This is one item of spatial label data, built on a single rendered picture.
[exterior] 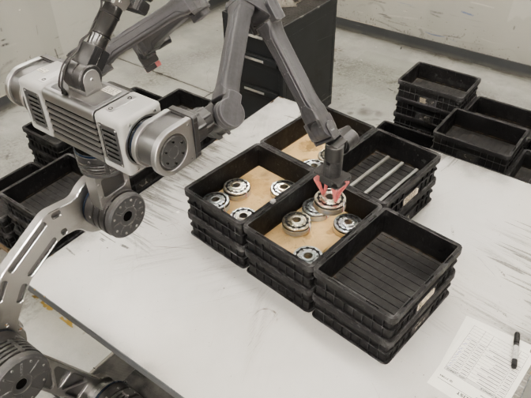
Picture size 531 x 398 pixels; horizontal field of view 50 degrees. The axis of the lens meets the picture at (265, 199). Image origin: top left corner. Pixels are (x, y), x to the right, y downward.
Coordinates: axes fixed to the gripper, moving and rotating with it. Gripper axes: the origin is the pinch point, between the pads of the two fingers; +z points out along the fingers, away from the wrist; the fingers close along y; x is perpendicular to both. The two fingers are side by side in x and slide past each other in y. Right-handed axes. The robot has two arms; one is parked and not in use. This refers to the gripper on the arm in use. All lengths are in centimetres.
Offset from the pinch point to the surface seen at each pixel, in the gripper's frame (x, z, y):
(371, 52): -286, 102, 174
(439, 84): -187, 54, 59
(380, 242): -15.2, 22.4, -12.3
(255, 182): -9.7, 23.1, 42.9
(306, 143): -44, 22, 46
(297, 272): 18.2, 19.0, -3.3
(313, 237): -1.2, 22.7, 6.2
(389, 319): 18.0, 13.0, -37.2
